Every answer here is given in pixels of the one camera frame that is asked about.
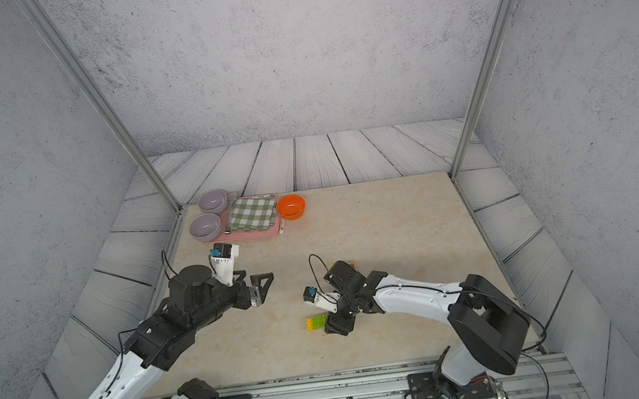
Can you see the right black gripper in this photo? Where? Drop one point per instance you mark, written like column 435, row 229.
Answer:
column 337, row 326

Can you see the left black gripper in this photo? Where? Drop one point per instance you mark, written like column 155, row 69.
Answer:
column 258, row 296

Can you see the small lime lego brick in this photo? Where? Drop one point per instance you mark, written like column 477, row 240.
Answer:
column 319, row 322

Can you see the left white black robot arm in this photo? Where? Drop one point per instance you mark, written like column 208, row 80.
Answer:
column 150, row 352

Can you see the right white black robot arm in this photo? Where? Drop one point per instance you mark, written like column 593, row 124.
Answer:
column 492, row 328

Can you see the green checkered cloth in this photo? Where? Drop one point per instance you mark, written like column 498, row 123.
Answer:
column 253, row 214

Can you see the pink tray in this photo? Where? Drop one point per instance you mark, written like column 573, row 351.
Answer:
column 234, row 237

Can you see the front lavender bowl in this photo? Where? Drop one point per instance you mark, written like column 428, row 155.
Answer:
column 206, row 228

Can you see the lavender bowl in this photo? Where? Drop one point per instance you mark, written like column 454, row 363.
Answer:
column 213, row 201
column 206, row 228

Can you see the orange bowl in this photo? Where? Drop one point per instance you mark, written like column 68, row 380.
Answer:
column 291, row 207

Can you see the rear lavender bowl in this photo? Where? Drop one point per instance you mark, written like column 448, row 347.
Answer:
column 213, row 201

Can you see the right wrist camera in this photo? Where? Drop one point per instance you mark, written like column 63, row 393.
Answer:
column 326, row 301

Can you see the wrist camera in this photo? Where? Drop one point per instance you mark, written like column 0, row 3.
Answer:
column 326, row 301
column 222, row 258

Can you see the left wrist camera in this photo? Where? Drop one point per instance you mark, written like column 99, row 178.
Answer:
column 222, row 258

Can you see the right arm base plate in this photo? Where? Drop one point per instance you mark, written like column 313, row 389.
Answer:
column 434, row 386

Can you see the left aluminium frame post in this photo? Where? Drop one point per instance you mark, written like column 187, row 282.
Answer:
column 49, row 33

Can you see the aluminium frame post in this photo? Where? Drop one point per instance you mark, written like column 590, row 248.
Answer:
column 501, row 22
column 49, row 33

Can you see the right aluminium frame post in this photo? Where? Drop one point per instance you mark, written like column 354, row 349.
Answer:
column 501, row 22

